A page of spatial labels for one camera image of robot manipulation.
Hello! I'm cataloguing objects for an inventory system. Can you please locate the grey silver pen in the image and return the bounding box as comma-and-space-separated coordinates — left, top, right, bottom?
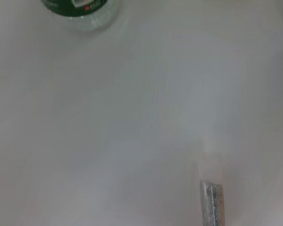
199, 179, 226, 226

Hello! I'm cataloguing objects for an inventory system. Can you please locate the clear green-label water bottle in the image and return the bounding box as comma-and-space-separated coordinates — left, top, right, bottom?
40, 0, 121, 33

